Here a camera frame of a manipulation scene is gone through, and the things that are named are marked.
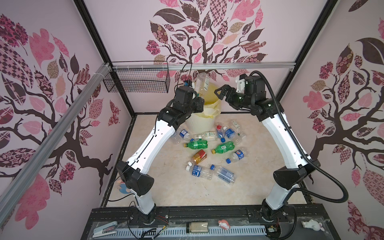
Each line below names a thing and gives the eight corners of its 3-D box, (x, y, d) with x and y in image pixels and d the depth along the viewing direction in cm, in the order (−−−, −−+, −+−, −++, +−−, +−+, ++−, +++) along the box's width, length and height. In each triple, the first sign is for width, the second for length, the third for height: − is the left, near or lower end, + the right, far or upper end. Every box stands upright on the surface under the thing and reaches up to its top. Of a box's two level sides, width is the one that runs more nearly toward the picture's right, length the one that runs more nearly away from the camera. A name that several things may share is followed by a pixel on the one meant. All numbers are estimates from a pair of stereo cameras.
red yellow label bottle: (197, 165, 93) (197, 162, 89) (191, 159, 95) (191, 155, 91) (207, 157, 96) (207, 154, 92) (201, 152, 99) (202, 148, 95)
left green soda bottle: (184, 150, 100) (183, 146, 96) (184, 143, 103) (184, 139, 100) (207, 150, 100) (208, 146, 96) (207, 143, 103) (207, 139, 100)
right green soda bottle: (214, 157, 95) (215, 154, 92) (210, 150, 99) (210, 147, 95) (235, 148, 100) (236, 144, 96) (230, 142, 103) (231, 138, 100)
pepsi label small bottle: (227, 165, 92) (229, 162, 89) (223, 158, 96) (224, 155, 92) (249, 156, 96) (251, 153, 93) (244, 149, 100) (246, 146, 97)
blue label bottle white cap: (185, 174, 89) (184, 170, 85) (188, 166, 93) (187, 162, 88) (210, 182, 86) (211, 178, 82) (212, 173, 89) (213, 170, 85)
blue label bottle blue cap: (172, 144, 103) (171, 140, 99) (173, 133, 109) (172, 129, 106) (193, 144, 103) (193, 140, 99) (193, 133, 109) (193, 129, 106)
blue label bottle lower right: (208, 172, 91) (208, 169, 87) (212, 165, 94) (213, 161, 90) (231, 186, 85) (233, 183, 81) (235, 178, 88) (237, 174, 84)
